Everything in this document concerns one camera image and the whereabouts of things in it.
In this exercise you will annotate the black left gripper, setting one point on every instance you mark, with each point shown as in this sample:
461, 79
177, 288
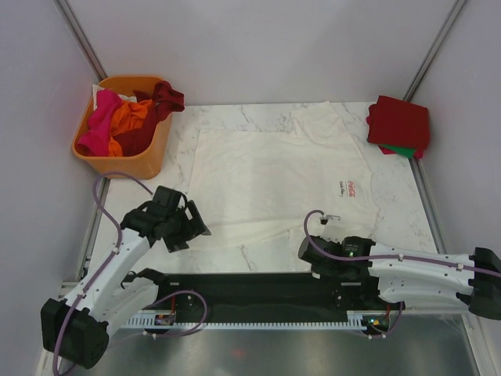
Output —
196, 228

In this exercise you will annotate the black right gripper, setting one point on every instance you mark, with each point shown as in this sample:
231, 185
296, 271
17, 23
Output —
320, 270

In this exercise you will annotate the white printed t shirt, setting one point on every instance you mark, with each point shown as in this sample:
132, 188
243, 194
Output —
253, 186

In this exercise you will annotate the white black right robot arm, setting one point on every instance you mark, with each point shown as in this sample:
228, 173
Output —
410, 278

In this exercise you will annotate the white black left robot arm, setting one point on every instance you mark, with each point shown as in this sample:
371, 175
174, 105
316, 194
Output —
78, 328

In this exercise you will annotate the orange plastic laundry basket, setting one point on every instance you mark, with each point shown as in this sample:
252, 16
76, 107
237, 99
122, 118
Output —
145, 165

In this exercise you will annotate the crumpled orange t shirt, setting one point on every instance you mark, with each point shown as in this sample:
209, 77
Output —
129, 116

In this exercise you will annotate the crumpled pink t shirt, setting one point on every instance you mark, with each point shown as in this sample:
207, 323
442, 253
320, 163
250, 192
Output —
95, 142

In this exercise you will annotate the crumpled maroon t shirt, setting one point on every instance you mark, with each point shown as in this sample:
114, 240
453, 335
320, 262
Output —
166, 101

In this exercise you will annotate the folded green t shirt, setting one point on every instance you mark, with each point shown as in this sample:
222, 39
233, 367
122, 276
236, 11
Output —
402, 151

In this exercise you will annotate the folded dark red t shirt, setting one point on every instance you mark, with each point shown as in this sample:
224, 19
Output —
395, 122

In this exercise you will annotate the white cloth in basket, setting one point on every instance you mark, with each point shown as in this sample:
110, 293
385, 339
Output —
97, 88

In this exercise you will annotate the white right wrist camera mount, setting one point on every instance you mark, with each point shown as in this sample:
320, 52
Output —
332, 228

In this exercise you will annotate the white slotted cable duct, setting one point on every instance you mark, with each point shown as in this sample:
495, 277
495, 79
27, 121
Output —
151, 321

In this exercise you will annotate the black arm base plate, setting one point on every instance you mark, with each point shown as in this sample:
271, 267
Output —
264, 297

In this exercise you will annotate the aluminium frame rail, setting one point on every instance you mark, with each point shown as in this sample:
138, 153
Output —
445, 314

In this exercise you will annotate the right corner aluminium post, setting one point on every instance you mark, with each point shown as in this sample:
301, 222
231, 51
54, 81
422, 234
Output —
456, 11

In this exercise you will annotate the corner aluminium post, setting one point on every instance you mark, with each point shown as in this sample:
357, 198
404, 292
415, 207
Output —
456, 11
68, 14

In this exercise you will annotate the left corner aluminium post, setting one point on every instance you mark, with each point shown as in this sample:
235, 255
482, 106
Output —
68, 14

